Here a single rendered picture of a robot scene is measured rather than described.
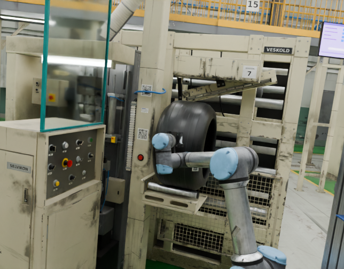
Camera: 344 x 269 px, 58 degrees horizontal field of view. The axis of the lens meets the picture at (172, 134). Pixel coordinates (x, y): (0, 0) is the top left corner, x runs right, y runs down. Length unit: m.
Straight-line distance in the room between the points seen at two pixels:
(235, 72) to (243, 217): 1.22
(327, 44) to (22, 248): 5.23
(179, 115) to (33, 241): 1.03
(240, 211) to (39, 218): 1.00
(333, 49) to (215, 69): 3.89
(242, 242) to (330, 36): 5.00
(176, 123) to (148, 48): 0.55
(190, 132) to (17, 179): 0.94
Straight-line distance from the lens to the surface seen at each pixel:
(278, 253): 1.35
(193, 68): 2.22
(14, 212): 1.81
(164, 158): 1.44
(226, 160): 1.14
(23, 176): 1.71
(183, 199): 1.96
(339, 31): 5.98
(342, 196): 1.17
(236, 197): 1.17
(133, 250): 2.34
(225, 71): 2.18
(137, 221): 2.24
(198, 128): 1.79
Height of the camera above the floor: 1.53
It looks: 8 degrees down
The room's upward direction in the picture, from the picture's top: 6 degrees clockwise
